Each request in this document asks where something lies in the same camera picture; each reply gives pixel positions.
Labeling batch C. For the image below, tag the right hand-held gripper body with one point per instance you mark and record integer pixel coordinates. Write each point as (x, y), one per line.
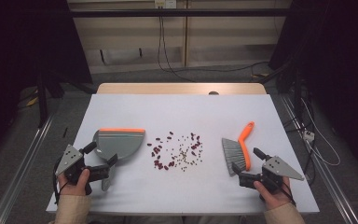
(279, 168)

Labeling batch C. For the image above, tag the wooden table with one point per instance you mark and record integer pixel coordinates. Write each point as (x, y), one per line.
(167, 88)

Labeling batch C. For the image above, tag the black curtain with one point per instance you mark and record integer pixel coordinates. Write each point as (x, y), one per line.
(18, 46)
(345, 62)

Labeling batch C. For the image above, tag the small green beans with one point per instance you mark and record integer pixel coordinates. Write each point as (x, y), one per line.
(184, 154)

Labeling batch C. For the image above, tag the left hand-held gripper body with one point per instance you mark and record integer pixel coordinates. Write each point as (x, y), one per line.
(70, 158)

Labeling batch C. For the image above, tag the dark round table grommet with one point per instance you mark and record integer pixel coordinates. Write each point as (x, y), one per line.
(213, 92)

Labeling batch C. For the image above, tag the black metal stand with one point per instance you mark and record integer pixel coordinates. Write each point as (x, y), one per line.
(42, 99)

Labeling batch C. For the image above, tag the white wall outlet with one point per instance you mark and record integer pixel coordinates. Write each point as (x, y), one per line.
(165, 3)

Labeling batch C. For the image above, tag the person's left hand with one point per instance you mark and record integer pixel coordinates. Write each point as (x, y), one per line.
(74, 189)

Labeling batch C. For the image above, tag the person's right hand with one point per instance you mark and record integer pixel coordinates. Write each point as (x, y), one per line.
(275, 199)

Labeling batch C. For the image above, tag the black horizontal bar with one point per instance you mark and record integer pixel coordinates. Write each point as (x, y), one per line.
(180, 12)

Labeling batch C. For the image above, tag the grey dustpan with orange edge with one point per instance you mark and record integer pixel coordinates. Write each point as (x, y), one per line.
(121, 144)

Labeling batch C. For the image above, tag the orange brush with grey bristles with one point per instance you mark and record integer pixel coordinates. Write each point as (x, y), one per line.
(234, 152)

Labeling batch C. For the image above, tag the red kidney beans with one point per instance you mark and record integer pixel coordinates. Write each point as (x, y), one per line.
(157, 150)

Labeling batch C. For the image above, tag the metal floor rail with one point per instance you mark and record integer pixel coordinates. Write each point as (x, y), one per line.
(21, 168)
(323, 174)

